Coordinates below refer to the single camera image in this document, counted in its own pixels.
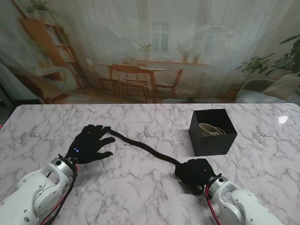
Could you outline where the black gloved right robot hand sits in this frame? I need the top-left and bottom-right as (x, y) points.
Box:
(174, 158), (217, 195)

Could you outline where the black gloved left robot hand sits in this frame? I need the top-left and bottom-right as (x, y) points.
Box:
(65, 124), (116, 165)

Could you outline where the beige braided belt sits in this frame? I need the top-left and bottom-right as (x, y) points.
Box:
(198, 123), (220, 136)
(212, 126), (227, 136)

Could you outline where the dark brown braided belt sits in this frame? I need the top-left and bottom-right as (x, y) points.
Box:
(109, 128), (204, 195)

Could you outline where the black belt storage box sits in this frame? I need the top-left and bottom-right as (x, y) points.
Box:
(188, 108), (238, 157)

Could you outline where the printed room scene backdrop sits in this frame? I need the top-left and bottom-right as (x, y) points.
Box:
(0, 0), (300, 105)

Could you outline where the red black right arm cable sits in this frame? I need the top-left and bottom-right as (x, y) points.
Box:
(205, 184), (222, 225)

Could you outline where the red black arm cable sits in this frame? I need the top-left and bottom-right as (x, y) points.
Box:
(37, 164), (78, 225)
(205, 184), (222, 225)

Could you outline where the red black left arm cable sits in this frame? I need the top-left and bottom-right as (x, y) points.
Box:
(37, 164), (78, 225)

